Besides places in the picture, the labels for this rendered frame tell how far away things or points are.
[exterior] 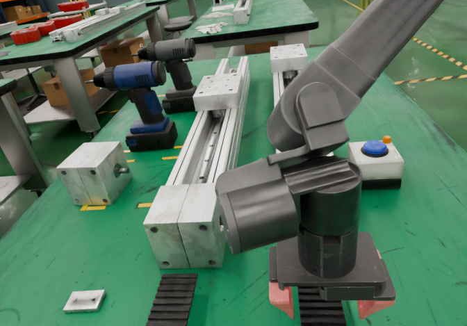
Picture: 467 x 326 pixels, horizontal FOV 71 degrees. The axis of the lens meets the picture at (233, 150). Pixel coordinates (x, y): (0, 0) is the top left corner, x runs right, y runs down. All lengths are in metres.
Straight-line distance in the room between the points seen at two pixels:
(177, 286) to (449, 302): 0.34
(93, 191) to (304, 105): 0.53
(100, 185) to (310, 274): 0.47
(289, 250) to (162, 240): 0.21
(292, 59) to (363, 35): 0.68
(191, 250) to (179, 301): 0.08
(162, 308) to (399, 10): 0.43
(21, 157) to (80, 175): 1.62
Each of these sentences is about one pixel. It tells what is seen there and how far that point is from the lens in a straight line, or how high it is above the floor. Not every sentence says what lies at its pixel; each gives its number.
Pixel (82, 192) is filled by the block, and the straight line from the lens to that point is 0.74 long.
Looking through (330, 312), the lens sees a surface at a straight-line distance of 0.44.
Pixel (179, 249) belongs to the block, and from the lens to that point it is 0.51.
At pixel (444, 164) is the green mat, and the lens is 0.76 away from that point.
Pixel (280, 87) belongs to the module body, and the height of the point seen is 0.86.
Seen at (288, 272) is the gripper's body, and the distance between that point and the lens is 0.35.
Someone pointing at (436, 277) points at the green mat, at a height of 0.78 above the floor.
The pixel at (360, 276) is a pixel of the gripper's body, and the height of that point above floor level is 0.90.
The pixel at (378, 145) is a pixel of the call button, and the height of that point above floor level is 0.85.
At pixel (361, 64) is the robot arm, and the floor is 1.08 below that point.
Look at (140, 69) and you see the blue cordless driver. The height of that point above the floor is 0.99.
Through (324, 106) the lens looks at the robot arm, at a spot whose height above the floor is 1.06.
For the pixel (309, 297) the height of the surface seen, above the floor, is 0.81.
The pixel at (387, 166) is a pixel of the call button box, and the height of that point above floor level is 0.83.
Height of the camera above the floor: 1.18
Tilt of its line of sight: 30 degrees down
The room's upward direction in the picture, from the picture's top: 9 degrees counter-clockwise
